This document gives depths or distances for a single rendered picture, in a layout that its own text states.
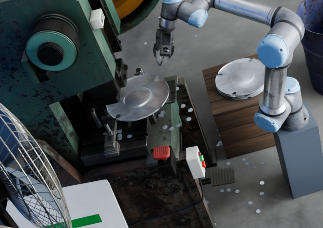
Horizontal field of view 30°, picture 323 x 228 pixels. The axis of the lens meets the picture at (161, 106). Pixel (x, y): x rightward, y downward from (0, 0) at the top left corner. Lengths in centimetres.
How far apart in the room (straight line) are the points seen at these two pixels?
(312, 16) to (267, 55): 131
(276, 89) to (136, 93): 63
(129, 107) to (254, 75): 84
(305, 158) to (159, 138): 71
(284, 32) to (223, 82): 99
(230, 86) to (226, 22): 117
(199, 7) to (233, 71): 86
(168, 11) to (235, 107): 80
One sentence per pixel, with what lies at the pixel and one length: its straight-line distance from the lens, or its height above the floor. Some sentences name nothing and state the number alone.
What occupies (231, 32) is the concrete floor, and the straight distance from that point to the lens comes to 416.
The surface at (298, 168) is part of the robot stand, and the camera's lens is 293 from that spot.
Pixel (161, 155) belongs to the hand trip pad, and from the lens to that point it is 240.
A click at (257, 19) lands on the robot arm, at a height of 105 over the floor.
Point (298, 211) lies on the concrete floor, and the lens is 304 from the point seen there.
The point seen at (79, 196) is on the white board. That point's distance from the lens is 273.
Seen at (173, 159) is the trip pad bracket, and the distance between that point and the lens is 248.
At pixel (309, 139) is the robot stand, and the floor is 38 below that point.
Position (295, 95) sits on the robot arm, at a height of 64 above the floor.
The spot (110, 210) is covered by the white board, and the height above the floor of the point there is 42.
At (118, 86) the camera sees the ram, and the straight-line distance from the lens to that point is 254.
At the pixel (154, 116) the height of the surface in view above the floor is 69.
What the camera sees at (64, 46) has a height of 134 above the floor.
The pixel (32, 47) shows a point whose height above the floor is 137.
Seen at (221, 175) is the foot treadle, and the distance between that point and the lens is 305.
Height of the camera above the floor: 245
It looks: 41 degrees down
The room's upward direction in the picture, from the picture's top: 22 degrees counter-clockwise
